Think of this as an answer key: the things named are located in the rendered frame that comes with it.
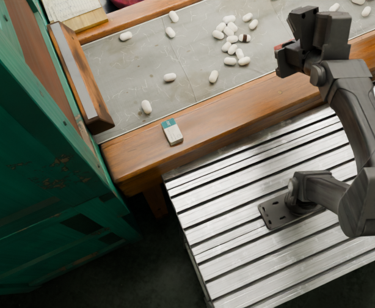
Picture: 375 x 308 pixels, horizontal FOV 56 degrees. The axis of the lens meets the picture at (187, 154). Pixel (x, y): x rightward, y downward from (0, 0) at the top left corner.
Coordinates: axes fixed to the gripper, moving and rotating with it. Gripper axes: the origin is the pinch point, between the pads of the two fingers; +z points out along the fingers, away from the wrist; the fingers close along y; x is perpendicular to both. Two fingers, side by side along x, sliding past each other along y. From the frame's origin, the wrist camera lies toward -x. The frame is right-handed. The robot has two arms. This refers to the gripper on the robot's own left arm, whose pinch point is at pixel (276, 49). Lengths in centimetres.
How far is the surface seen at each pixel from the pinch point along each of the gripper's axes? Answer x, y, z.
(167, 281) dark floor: 88, 50, 28
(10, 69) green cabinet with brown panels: -24, 48, -40
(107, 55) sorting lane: -6.8, 37.1, 26.2
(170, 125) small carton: 8.3, 30.5, 1.3
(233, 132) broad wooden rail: 15.1, 16.3, -2.4
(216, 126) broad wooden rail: 12.7, 19.8, -0.7
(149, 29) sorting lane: -8.8, 23.1, 28.5
